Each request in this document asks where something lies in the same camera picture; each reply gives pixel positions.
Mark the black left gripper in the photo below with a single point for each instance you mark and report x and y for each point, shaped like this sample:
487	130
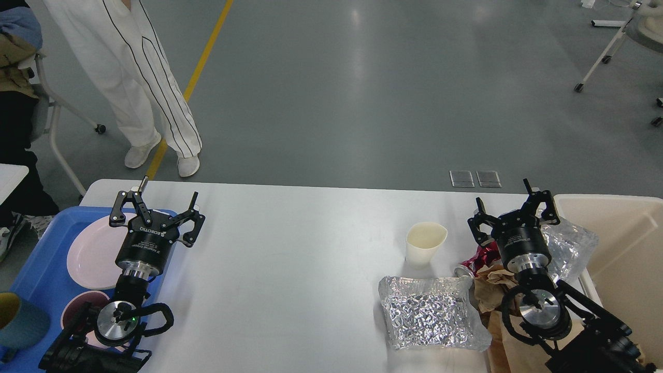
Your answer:
147	246

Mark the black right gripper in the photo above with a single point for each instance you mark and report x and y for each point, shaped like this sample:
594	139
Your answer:
520	242

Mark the pink plate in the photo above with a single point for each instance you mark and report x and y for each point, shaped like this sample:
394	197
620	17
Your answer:
92	256

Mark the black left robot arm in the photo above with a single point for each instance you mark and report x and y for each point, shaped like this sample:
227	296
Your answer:
106	338

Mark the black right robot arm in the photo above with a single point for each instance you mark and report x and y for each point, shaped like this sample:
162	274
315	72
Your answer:
578	334

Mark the crushed red can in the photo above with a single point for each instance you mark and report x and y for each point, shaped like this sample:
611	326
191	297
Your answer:
483	256

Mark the floor socket plate right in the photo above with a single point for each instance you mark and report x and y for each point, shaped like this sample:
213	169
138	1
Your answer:
488	179

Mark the floor socket plate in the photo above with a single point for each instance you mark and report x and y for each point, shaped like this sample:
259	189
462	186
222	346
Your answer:
488	179
462	179

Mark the crumpled foil container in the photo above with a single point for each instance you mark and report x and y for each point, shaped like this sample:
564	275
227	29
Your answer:
570	247

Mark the floor socket plate left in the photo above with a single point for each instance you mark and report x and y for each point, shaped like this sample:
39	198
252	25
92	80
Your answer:
462	179

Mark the cream paper cup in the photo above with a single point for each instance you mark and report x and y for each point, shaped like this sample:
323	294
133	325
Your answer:
423	241

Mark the blue plastic tray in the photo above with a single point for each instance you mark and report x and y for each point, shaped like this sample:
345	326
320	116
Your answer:
44	279

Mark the beige plastic bin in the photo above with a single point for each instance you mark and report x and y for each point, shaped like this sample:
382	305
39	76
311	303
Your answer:
624	271

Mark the flat aluminium foil tray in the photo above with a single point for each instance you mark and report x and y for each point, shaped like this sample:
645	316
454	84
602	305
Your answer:
436	312

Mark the brown paper bag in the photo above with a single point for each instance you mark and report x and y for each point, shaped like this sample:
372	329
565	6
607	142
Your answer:
506	353

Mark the white side table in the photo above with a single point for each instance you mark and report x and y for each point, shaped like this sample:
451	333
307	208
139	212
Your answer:
11	177

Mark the teal mug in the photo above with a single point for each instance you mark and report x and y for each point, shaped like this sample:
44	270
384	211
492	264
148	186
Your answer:
23	324

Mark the white chair left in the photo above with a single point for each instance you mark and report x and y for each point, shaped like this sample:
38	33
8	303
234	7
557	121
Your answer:
46	117

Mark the person in white trousers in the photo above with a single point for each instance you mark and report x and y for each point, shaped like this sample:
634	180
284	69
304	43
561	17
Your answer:
119	50

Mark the seated person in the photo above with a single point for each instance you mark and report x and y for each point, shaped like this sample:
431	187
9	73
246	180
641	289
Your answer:
29	203

